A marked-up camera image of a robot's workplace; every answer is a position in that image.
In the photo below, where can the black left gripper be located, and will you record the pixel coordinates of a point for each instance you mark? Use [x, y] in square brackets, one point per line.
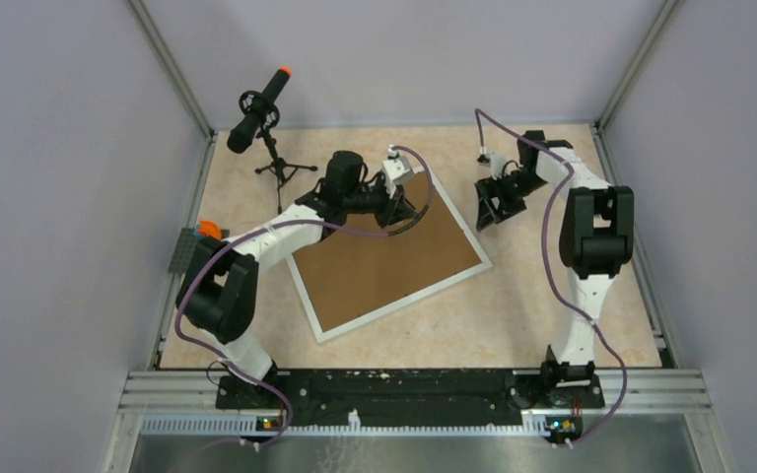
[395, 210]

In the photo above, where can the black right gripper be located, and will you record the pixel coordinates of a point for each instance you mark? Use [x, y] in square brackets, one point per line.
[487, 213]

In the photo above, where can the white picture frame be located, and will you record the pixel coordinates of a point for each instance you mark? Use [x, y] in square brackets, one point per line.
[470, 254]

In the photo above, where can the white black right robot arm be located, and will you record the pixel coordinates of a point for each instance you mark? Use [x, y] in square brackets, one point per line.
[595, 241]

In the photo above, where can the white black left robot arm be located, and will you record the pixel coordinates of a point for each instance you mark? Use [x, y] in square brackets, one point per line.
[219, 289]

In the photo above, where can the black microphone tripod stand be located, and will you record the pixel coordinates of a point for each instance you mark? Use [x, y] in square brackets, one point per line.
[279, 167]

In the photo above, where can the black microphone orange tip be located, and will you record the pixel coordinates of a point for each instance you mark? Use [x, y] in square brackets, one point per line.
[259, 111]

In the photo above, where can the orange curved toy block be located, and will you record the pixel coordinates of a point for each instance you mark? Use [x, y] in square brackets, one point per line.
[208, 229]

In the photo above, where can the grey lego baseplate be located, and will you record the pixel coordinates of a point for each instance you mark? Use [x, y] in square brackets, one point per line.
[183, 251]

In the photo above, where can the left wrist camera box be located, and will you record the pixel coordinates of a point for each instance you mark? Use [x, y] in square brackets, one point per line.
[396, 170]

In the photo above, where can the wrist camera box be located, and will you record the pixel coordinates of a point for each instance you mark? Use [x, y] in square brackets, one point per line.
[494, 162]
[396, 170]

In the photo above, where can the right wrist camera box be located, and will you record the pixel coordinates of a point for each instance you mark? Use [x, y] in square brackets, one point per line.
[494, 162]

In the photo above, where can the brown frame backing board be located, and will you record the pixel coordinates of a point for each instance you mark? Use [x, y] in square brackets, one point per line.
[385, 268]

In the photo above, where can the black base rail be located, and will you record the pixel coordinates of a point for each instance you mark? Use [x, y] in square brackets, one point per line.
[397, 398]

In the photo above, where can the aluminium front rail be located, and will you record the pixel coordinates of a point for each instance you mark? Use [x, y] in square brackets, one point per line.
[653, 420]

